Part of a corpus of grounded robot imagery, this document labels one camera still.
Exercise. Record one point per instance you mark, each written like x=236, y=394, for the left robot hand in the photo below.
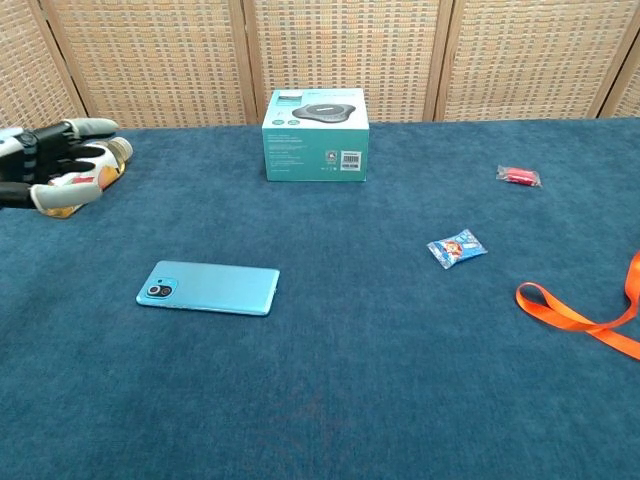
x=35, y=160

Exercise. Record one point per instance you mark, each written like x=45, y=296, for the blue smartphone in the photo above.
x=215, y=295

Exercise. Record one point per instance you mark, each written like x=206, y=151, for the yellow drink bottle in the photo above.
x=114, y=165

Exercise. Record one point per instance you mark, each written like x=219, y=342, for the teal speaker product box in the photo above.
x=316, y=150

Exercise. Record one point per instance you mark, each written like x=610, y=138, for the woven rattan folding screen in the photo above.
x=320, y=55

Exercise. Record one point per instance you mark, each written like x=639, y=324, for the blue table cloth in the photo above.
x=320, y=375

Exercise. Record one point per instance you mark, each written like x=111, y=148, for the blue white snack packet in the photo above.
x=456, y=248

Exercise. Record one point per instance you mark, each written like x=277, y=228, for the red wrapped candy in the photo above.
x=520, y=176

